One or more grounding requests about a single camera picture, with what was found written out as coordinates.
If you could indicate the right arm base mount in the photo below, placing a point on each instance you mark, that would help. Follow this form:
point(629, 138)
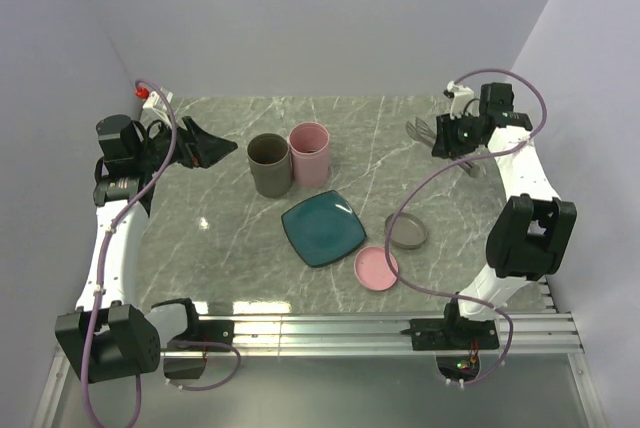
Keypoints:
point(460, 342)

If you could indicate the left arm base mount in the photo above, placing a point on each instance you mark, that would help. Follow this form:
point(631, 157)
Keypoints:
point(186, 356)

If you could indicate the grey cylindrical container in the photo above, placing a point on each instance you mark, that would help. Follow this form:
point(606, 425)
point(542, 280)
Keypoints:
point(269, 160)

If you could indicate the metal serving tongs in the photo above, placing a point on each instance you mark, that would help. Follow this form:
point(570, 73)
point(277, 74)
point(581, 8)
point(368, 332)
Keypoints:
point(420, 131)

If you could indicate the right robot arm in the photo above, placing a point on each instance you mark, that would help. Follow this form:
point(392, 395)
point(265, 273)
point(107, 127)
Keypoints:
point(530, 236)

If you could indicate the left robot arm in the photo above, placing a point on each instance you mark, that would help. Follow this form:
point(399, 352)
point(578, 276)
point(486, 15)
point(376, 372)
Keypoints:
point(107, 337)

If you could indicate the pink cylindrical container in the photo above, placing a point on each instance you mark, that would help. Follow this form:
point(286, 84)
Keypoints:
point(309, 144)

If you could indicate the aluminium rail frame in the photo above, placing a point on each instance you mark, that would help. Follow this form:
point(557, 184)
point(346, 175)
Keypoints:
point(314, 348)

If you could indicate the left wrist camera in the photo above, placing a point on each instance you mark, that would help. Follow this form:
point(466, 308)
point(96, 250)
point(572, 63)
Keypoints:
point(153, 100)

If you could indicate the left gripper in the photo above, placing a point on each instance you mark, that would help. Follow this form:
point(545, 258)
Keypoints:
point(198, 148)

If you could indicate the teal square plate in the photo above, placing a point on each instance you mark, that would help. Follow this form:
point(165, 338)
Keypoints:
point(323, 229)

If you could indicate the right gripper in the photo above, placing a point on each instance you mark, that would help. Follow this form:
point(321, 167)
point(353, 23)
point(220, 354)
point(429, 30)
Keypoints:
point(445, 145)

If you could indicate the grey round lid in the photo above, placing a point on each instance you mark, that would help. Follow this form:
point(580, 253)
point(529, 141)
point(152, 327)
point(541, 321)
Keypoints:
point(409, 232)

